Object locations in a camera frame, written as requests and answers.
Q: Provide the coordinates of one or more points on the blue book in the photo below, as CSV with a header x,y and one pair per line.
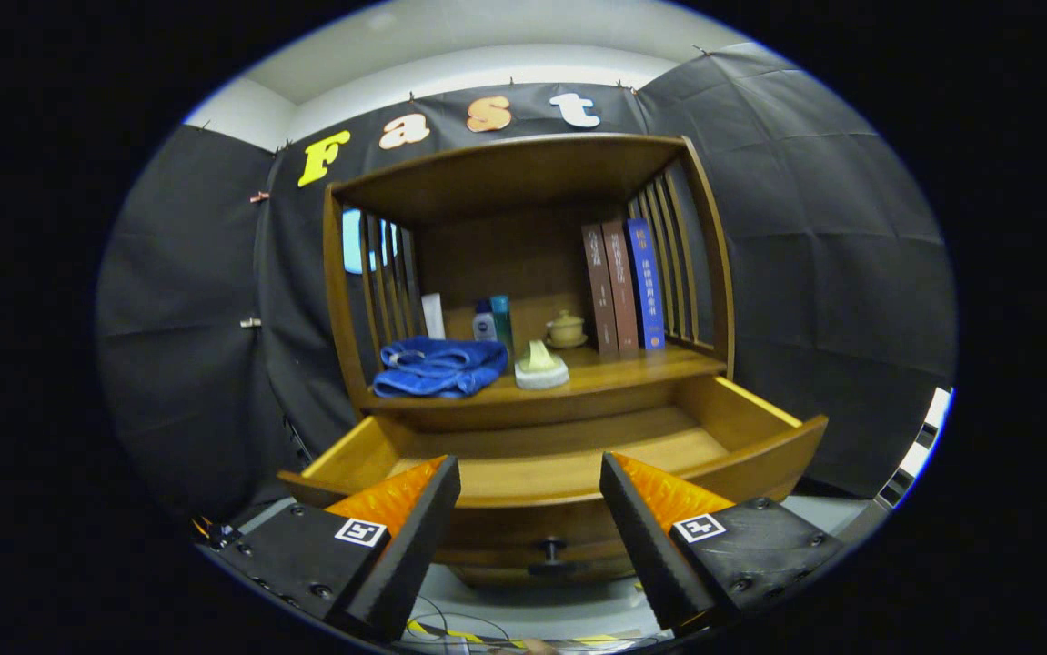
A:
x,y
646,282

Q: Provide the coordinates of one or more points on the pale yellow cloth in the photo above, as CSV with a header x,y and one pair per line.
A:
x,y
541,373

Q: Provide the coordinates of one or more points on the beige lidded tea cup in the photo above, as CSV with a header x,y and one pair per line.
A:
x,y
566,329

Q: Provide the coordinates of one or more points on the reddish brown book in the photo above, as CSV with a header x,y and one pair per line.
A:
x,y
620,287

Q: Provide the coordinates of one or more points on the black backdrop cloth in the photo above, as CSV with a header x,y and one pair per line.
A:
x,y
832,273

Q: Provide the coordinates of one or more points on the blue towel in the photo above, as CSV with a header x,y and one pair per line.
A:
x,y
437,368

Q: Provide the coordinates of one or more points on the wooden slatted shelf frame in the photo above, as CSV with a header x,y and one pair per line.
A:
x,y
505,173

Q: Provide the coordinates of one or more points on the wooden drawer with black knob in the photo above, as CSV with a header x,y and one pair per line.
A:
x,y
532,518

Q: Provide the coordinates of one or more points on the white tube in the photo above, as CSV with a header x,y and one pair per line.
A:
x,y
433,317

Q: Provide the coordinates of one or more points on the teal bottle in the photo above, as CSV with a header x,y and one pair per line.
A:
x,y
502,318

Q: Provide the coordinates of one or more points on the white bottle with blue label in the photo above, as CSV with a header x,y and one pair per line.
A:
x,y
484,326

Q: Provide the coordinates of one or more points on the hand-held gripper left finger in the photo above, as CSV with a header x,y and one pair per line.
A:
x,y
414,550

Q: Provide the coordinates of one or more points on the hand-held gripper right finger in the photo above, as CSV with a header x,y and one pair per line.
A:
x,y
641,541

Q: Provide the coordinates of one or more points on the white panel with dark squares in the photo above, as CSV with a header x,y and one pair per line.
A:
x,y
928,437

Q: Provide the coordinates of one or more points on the yellow black floor tape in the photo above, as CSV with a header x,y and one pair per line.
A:
x,y
450,634

